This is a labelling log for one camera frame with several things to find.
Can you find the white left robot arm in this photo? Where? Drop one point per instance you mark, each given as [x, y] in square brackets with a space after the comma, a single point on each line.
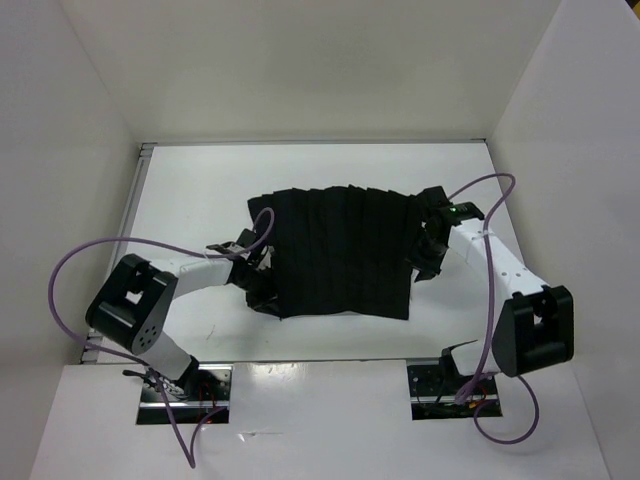
[132, 306]

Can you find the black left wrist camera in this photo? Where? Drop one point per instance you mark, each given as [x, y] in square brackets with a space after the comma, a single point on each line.
[243, 245]

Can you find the black pleated skirt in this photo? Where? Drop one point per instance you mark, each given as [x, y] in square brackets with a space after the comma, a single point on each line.
[341, 249]

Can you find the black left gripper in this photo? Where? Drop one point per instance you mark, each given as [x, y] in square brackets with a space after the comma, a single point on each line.
[267, 300]

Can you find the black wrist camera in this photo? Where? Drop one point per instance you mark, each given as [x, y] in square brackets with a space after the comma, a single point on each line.
[243, 245]
[434, 204]

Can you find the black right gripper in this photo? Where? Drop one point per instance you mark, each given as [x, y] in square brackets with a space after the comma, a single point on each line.
[428, 268]

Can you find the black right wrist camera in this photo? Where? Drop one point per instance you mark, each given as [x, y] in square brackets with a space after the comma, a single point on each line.
[434, 204]

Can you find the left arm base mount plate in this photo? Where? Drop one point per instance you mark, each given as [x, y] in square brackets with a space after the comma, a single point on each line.
[209, 401]

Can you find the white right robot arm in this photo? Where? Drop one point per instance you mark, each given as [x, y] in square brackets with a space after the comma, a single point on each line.
[532, 322]

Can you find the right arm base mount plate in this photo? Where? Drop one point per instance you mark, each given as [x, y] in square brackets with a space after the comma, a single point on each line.
[432, 394]

